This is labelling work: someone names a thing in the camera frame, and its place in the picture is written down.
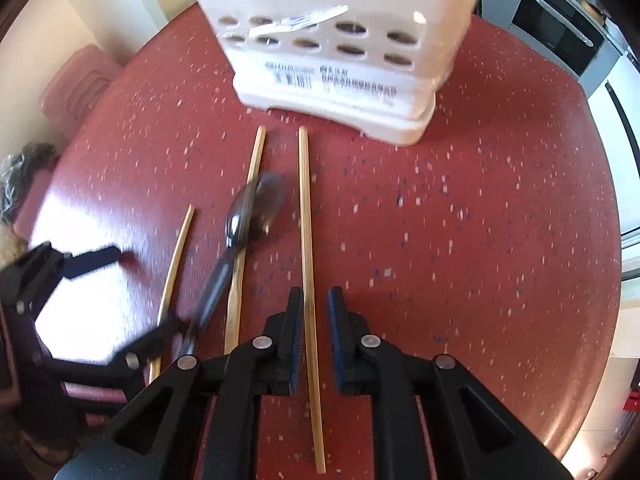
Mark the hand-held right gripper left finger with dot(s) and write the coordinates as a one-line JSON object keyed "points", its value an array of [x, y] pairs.
{"points": [[296, 340]]}

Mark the black plastic bag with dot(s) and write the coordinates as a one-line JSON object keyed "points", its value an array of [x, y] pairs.
{"points": [[22, 180]]}

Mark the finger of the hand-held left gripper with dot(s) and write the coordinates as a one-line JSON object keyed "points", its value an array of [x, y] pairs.
{"points": [[92, 261], [150, 340]]}

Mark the black built-in oven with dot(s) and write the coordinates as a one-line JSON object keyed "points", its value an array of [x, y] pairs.
{"points": [[555, 25]]}

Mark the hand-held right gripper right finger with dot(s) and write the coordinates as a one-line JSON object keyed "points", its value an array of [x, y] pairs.
{"points": [[336, 340]]}

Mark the stack of pink plastic stools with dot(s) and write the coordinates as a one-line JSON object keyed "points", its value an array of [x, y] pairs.
{"points": [[80, 90]]}

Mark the white refrigerator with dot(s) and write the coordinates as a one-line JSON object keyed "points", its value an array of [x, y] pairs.
{"points": [[620, 150]]}

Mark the white plastic utensil holder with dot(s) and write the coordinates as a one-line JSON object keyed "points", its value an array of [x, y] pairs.
{"points": [[350, 15]]}

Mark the bamboo chopstick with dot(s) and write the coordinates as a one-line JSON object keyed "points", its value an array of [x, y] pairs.
{"points": [[175, 265], [306, 210], [257, 155]]}

